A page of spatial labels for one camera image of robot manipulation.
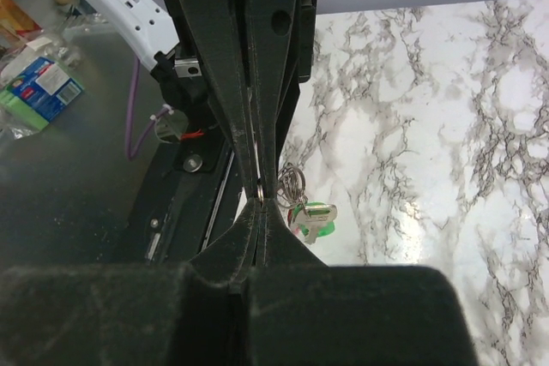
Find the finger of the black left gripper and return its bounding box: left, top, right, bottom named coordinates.
left=179, top=0, right=253, bottom=195
left=245, top=0, right=317, bottom=195

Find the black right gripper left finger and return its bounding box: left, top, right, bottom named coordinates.
left=188, top=198, right=262, bottom=293

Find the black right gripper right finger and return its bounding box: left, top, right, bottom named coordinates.
left=259, top=199, right=329, bottom=280

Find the steel key organizer red handle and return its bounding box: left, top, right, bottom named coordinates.
left=247, top=87, right=265, bottom=204

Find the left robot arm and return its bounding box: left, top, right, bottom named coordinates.
left=87, top=0, right=300, bottom=198

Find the green key tag with key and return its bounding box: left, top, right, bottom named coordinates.
left=288, top=202, right=338, bottom=244

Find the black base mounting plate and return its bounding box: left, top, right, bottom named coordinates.
left=119, top=82, right=241, bottom=264

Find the green blue sponge pack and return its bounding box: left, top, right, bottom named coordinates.
left=1, top=56, right=84, bottom=132

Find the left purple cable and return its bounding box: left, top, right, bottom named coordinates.
left=124, top=55, right=172, bottom=160

